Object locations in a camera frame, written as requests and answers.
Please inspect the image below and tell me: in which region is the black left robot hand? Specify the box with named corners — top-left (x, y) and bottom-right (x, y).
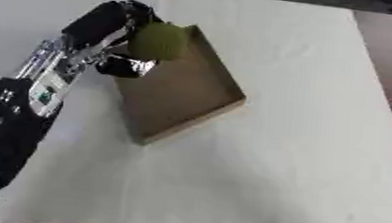
top-left (57, 0), bottom-right (166, 82)

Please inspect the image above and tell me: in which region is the green round toy fruit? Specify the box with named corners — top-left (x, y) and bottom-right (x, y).
top-left (124, 18), bottom-right (191, 64)

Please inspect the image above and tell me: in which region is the tan cardboard box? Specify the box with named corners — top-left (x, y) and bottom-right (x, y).
top-left (100, 18), bottom-right (254, 154)

